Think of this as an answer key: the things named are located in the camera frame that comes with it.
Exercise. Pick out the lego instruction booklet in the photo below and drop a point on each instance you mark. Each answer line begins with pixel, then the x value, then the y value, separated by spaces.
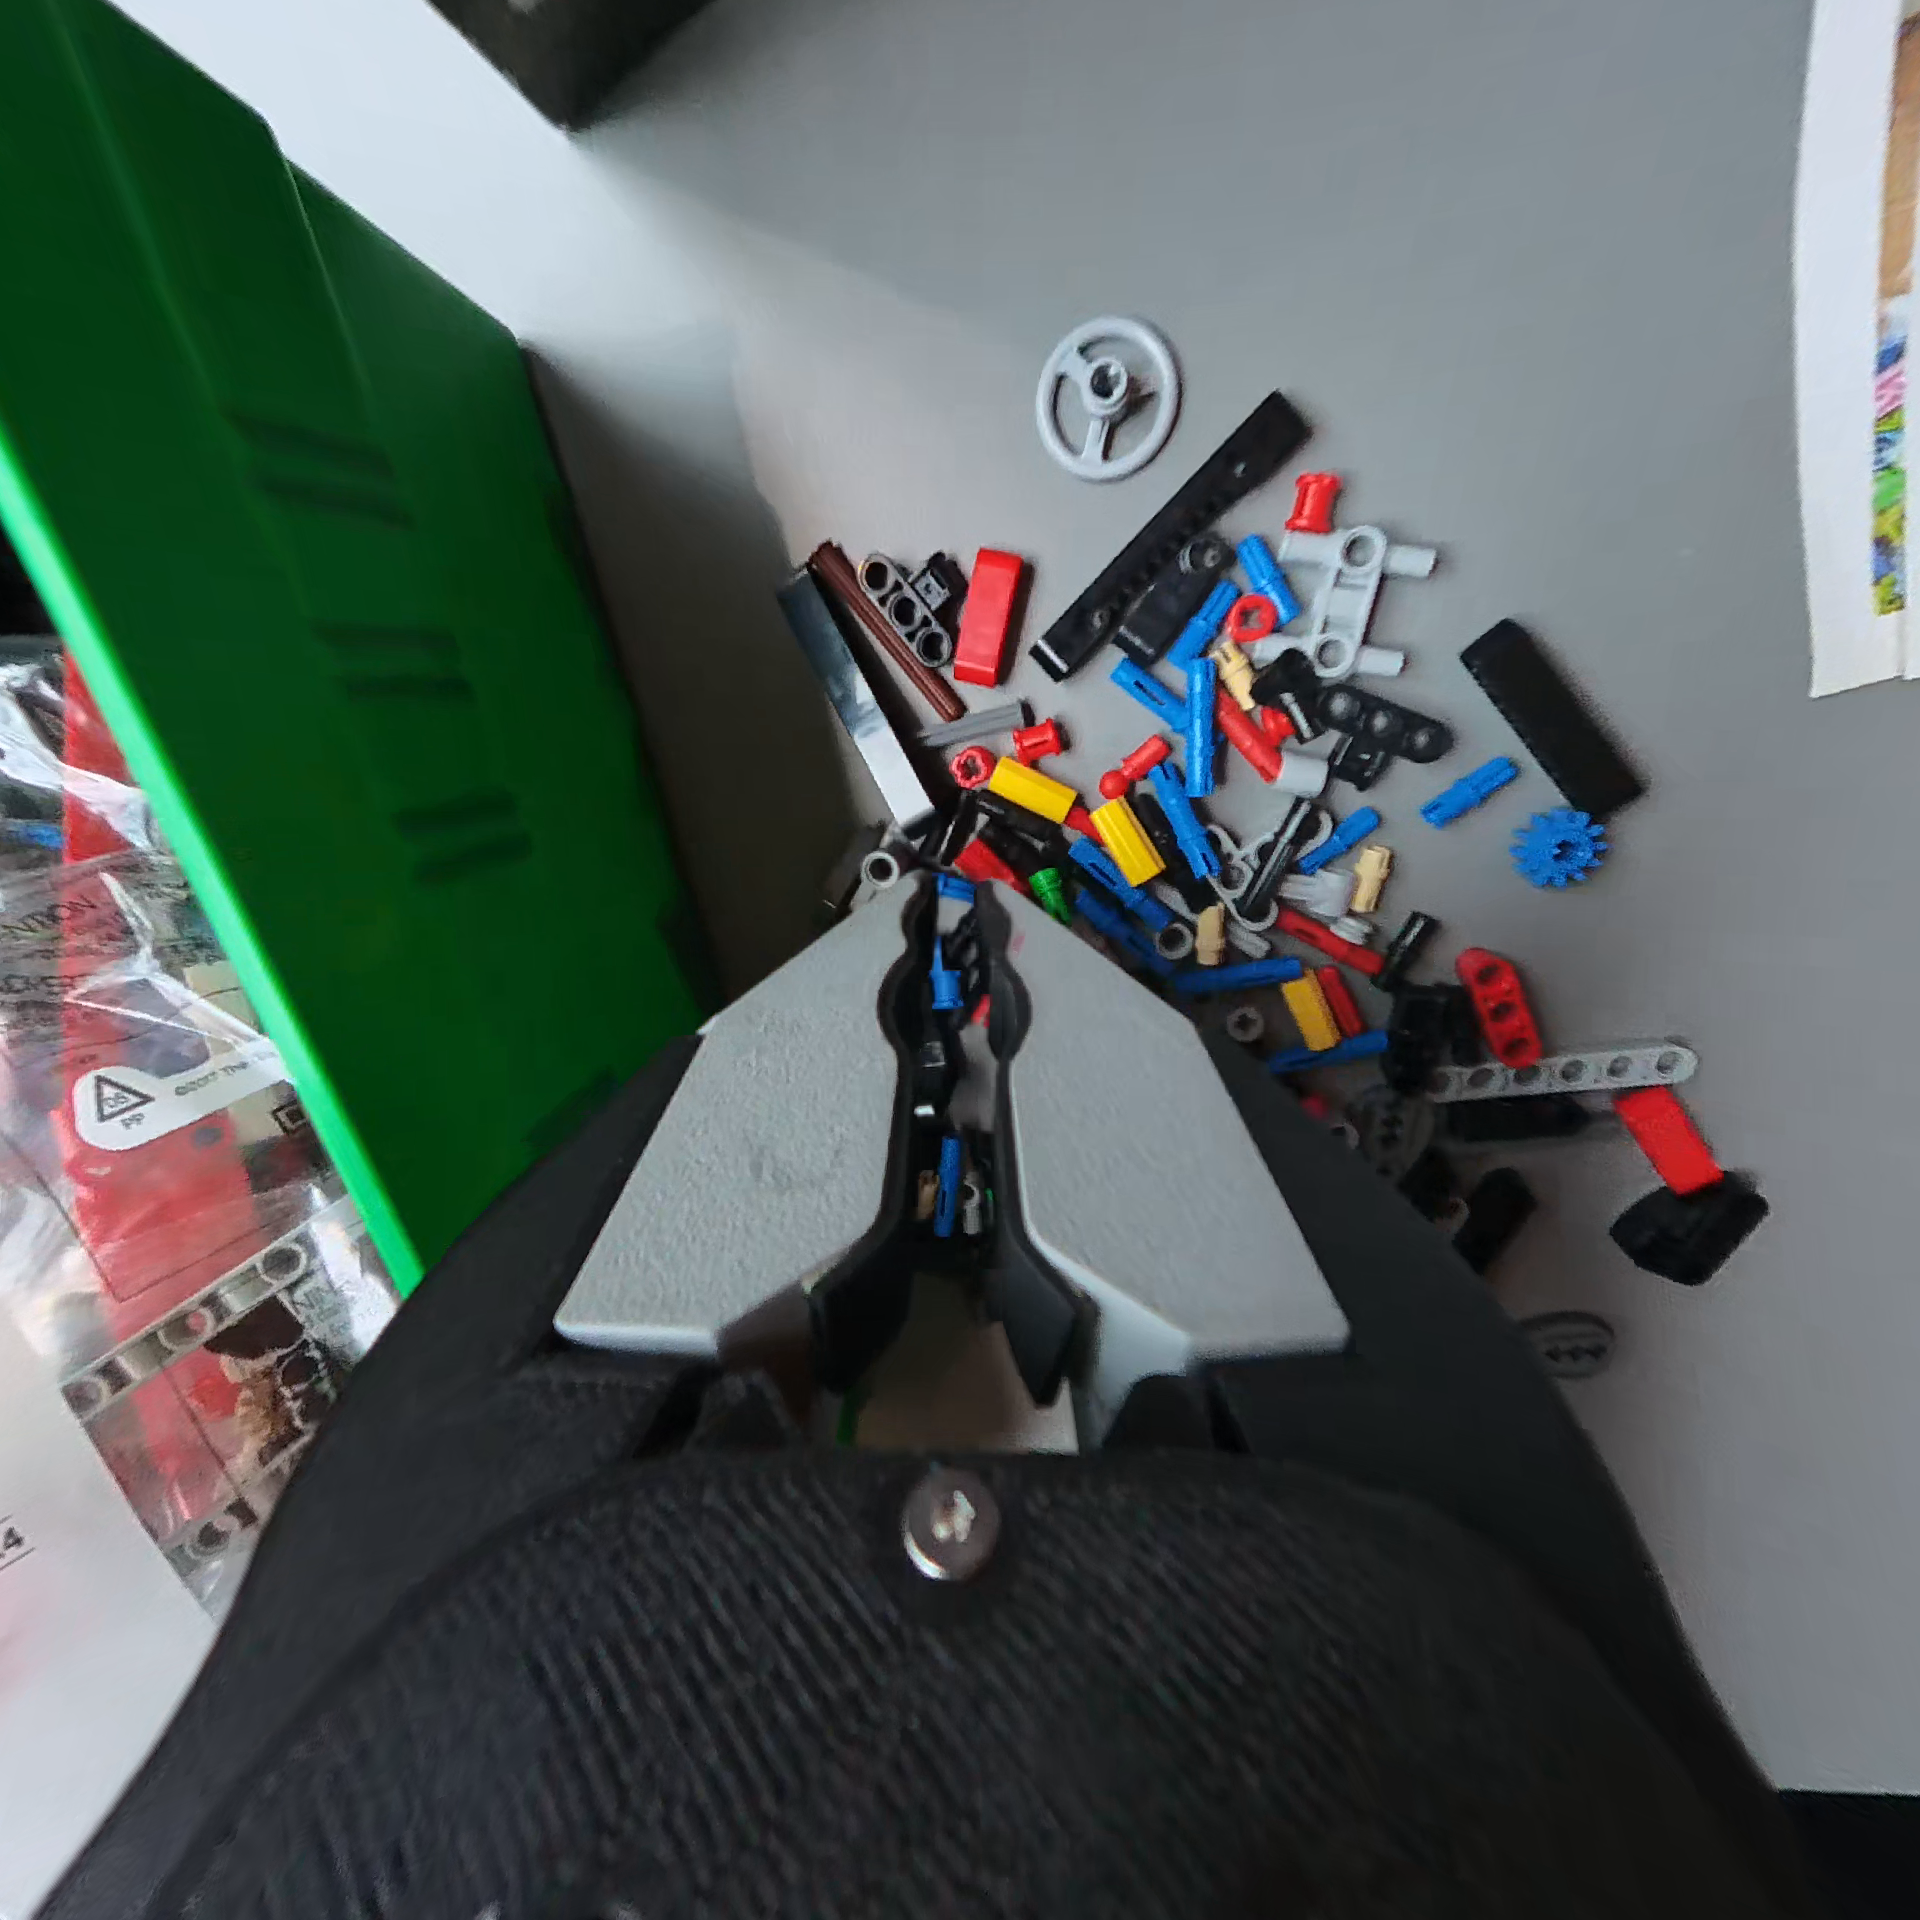
pixel 1846 375

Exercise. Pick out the clear plastic bag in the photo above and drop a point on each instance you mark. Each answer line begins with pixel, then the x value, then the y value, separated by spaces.
pixel 149 1170

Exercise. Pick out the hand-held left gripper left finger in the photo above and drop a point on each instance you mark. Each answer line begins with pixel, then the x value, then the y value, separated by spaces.
pixel 734 1170

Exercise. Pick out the pile of lego pieces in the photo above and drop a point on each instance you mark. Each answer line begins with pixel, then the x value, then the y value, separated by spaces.
pixel 1201 781

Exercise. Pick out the green plastic bin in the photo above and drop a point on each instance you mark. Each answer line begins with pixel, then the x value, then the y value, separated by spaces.
pixel 300 600

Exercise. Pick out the lego set cardboard box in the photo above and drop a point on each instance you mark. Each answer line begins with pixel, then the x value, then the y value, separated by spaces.
pixel 571 44

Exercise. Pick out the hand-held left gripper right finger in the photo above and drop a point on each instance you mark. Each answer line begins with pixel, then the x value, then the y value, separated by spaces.
pixel 1171 1185

